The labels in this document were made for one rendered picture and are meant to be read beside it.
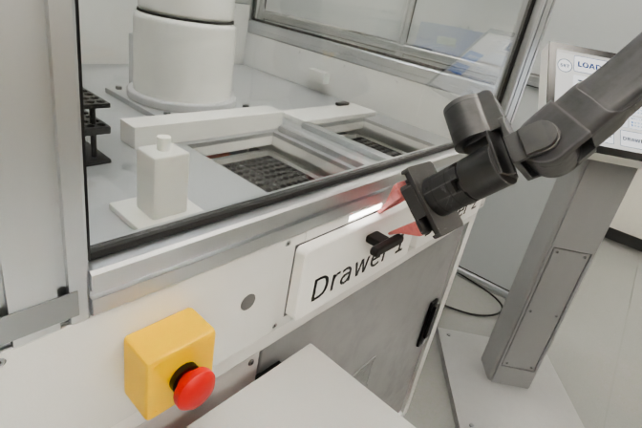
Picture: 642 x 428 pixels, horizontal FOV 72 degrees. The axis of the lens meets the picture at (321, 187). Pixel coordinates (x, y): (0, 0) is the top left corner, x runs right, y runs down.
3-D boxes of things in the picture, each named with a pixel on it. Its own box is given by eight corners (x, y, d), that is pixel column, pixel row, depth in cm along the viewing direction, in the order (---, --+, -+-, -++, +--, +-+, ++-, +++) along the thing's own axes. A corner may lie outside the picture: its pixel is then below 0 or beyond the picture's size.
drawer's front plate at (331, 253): (406, 254, 80) (422, 200, 75) (293, 323, 59) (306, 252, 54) (398, 249, 81) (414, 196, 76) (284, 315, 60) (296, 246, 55)
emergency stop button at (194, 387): (218, 398, 42) (221, 368, 40) (180, 423, 39) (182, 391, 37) (199, 378, 44) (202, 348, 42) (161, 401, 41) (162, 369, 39)
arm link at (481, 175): (505, 177, 50) (530, 183, 54) (487, 125, 53) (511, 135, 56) (456, 200, 55) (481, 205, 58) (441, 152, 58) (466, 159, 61)
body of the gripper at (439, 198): (421, 166, 65) (462, 141, 60) (454, 229, 64) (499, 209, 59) (396, 173, 61) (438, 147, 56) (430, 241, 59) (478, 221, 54)
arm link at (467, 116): (564, 141, 47) (575, 164, 53) (526, 55, 51) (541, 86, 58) (456, 182, 52) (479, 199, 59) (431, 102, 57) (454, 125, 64)
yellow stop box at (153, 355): (216, 387, 45) (222, 332, 42) (149, 429, 40) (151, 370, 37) (187, 356, 48) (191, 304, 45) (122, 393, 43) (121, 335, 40)
